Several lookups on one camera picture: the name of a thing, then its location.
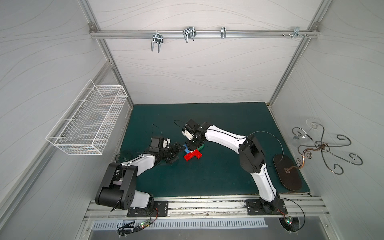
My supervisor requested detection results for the white wire basket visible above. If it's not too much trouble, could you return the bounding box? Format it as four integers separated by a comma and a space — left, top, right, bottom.
46, 80, 128, 156

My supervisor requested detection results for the blue lego brick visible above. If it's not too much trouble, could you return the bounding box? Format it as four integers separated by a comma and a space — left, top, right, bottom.
184, 144, 190, 154

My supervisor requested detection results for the horizontal aluminium rail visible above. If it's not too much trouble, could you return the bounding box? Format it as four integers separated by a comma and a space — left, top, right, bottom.
90, 29, 321, 39

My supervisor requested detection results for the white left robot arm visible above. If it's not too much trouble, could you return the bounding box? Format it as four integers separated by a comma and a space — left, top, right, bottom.
95, 143, 186, 210

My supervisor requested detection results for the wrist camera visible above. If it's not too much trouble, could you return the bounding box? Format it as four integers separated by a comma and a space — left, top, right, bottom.
150, 137, 171, 152
182, 119, 200, 141

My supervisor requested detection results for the metal curled hook stand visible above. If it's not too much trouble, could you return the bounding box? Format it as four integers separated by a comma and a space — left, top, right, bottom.
292, 121, 364, 176

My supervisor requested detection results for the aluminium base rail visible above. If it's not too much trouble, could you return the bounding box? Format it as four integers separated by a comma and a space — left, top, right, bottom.
84, 193, 330, 220

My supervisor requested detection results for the metal double hook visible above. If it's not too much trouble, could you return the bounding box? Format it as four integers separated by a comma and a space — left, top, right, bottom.
151, 33, 164, 53

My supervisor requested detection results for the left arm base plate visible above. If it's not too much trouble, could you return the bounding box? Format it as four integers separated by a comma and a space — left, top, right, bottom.
127, 201, 169, 218

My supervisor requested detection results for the small metal ring hook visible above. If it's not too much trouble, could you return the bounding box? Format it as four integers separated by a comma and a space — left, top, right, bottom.
221, 27, 227, 39

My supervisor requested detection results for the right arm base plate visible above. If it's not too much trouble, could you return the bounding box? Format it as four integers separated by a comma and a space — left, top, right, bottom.
244, 199, 288, 216

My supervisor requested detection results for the clear glass cup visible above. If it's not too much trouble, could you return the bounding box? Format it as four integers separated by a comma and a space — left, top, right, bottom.
115, 151, 134, 164

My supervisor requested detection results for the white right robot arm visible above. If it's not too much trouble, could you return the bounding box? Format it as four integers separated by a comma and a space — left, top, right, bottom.
182, 120, 278, 204

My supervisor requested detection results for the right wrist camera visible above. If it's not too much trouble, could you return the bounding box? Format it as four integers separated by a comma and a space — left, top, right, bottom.
182, 119, 200, 141

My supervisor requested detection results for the white vent strip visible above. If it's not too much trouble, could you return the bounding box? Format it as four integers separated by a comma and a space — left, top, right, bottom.
92, 218, 268, 231

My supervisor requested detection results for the green table mat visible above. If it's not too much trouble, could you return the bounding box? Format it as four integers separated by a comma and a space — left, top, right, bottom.
121, 103, 291, 197

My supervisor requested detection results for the dark oval stand base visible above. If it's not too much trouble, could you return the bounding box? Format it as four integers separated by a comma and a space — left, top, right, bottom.
273, 154, 303, 192

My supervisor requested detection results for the metal bracket hook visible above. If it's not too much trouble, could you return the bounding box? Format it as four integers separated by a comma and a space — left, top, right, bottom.
282, 27, 309, 39

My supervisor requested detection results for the metal wire clip hook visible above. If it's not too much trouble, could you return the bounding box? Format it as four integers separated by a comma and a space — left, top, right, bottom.
183, 27, 197, 43

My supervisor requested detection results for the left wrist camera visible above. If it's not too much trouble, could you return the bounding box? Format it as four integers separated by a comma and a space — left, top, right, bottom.
150, 137, 171, 152

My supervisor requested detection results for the red lego brick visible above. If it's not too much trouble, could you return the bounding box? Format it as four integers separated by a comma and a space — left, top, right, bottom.
184, 152, 196, 162
192, 149, 203, 159

